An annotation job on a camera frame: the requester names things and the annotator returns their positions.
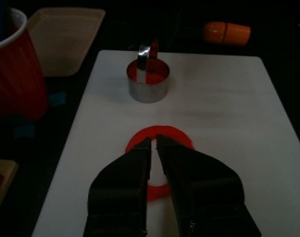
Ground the orange toy carrot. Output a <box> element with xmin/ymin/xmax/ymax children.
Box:
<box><xmin>203</xmin><ymin>20</ymin><xmax>253</xmax><ymax>47</ymax></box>

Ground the red plastic cup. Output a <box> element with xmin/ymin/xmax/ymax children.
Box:
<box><xmin>0</xmin><ymin>7</ymin><xmax>50</xmax><ymax>123</ymax></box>

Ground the round metal dough cutter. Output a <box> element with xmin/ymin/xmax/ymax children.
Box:
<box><xmin>125</xmin><ymin>39</ymin><xmax>172</xmax><ymax>104</ymax></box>

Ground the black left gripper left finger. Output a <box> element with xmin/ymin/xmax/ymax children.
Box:
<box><xmin>82</xmin><ymin>137</ymin><xmax>153</xmax><ymax>237</ymax></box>

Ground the white cutting board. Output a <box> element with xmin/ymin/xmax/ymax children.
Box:
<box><xmin>30</xmin><ymin>49</ymin><xmax>300</xmax><ymax>237</ymax></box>

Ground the red dough ring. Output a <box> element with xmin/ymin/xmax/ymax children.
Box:
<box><xmin>125</xmin><ymin>124</ymin><xmax>196</xmax><ymax>202</ymax></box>

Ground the beige plastic tray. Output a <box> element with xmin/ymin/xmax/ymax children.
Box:
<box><xmin>26</xmin><ymin>7</ymin><xmax>108</xmax><ymax>77</ymax></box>

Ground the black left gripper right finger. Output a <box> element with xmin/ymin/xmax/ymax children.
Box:
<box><xmin>156</xmin><ymin>134</ymin><xmax>263</xmax><ymax>237</ymax></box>

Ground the wooden drawer box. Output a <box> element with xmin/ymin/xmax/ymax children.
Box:
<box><xmin>0</xmin><ymin>157</ymin><xmax>21</xmax><ymax>224</ymax></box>

